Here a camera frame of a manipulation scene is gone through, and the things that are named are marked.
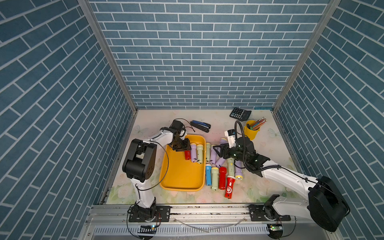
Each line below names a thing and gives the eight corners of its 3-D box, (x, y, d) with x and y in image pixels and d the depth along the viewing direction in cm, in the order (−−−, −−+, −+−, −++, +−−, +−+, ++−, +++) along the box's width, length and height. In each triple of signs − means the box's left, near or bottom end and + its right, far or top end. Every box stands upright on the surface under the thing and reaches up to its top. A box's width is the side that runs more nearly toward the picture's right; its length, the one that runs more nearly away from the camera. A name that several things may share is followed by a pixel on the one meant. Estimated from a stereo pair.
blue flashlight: (206, 185, 83) (206, 184, 81) (205, 166, 91) (206, 164, 89) (211, 185, 83) (212, 184, 81) (210, 166, 91) (211, 164, 89)
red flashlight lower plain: (217, 188, 83) (218, 187, 81) (219, 167, 91) (219, 166, 89) (225, 190, 83) (226, 188, 81) (226, 168, 91) (226, 167, 89)
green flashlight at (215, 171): (211, 190, 82) (212, 188, 80) (210, 169, 90) (211, 167, 88) (219, 190, 82) (220, 188, 80) (218, 169, 90) (218, 167, 88)
